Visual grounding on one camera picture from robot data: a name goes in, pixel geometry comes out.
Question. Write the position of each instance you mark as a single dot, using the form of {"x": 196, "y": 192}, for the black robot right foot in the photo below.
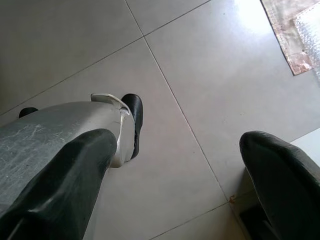
{"x": 135, "y": 112}

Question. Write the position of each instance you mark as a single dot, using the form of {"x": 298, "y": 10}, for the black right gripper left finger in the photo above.
{"x": 65, "y": 190}

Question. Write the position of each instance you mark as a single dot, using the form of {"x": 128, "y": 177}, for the black robot left foot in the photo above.
{"x": 27, "y": 111}

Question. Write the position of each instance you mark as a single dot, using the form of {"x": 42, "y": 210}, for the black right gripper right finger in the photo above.
{"x": 287, "y": 190}

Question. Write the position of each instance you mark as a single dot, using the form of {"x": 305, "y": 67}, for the silver bubble foil sheet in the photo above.
{"x": 310, "y": 32}

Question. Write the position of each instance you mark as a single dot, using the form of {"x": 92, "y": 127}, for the brown patterned floor mat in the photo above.
{"x": 282, "y": 30}

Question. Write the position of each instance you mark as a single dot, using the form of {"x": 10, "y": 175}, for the black robot foot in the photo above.
{"x": 27, "y": 111}
{"x": 135, "y": 112}

